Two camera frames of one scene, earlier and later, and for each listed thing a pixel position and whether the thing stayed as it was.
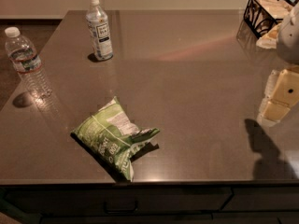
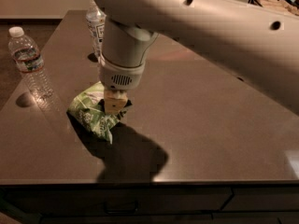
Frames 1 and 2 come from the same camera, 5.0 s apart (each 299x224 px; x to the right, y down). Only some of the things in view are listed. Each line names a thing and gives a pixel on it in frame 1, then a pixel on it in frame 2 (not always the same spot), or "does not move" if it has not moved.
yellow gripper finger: x=286 y=91 -> x=120 y=78
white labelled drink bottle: x=99 y=30 does not move
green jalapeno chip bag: x=113 y=138 -> x=89 y=109
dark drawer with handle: x=120 y=201 does not move
